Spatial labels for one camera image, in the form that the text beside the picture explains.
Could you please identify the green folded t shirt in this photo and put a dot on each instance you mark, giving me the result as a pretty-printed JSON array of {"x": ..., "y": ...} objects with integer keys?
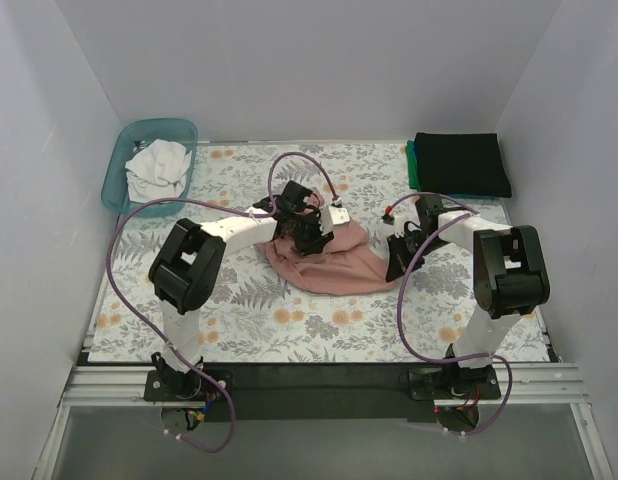
[{"x": 412, "y": 165}]

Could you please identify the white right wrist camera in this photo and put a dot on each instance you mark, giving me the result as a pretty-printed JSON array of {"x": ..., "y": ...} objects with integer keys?
[{"x": 396, "y": 220}]

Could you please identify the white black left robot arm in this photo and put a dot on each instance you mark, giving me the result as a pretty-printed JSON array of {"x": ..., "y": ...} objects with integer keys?
[{"x": 185, "y": 271}]

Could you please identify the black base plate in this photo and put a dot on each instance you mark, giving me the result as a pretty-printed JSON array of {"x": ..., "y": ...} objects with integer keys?
[{"x": 320, "y": 391}]

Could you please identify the white t shirt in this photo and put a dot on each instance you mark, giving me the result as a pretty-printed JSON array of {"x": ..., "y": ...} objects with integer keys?
[{"x": 158, "y": 171}]

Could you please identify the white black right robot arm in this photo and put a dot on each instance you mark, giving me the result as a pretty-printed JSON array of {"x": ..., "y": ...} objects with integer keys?
[{"x": 510, "y": 280}]

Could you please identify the teal plastic basket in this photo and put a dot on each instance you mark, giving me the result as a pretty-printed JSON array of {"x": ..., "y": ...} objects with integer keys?
[{"x": 139, "y": 134}]

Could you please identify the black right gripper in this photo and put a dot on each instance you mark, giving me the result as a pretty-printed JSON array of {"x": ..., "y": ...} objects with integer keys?
[{"x": 401, "y": 255}]

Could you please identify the black folded t shirt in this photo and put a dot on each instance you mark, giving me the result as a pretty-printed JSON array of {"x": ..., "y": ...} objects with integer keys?
[{"x": 469, "y": 165}]

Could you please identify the aluminium frame rail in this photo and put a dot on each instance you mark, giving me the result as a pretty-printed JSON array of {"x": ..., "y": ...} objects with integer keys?
[{"x": 541, "y": 427}]

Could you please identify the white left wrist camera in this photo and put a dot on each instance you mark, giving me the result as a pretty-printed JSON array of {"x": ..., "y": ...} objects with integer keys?
[{"x": 333, "y": 216}]

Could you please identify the floral table mat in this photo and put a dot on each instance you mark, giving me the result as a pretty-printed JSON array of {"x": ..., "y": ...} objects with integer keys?
[{"x": 255, "y": 316}]

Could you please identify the blue folded t shirt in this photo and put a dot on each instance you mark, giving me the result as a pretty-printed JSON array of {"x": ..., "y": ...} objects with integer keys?
[{"x": 460, "y": 197}]

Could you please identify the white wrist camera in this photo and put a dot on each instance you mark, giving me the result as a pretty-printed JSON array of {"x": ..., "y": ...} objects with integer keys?
[
  {"x": 333, "y": 216},
  {"x": 396, "y": 220}
]

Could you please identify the pink t shirt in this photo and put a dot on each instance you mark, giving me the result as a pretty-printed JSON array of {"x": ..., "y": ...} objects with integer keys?
[{"x": 346, "y": 266}]

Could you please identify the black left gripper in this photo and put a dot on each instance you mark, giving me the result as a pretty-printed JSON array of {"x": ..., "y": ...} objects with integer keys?
[{"x": 309, "y": 235}]

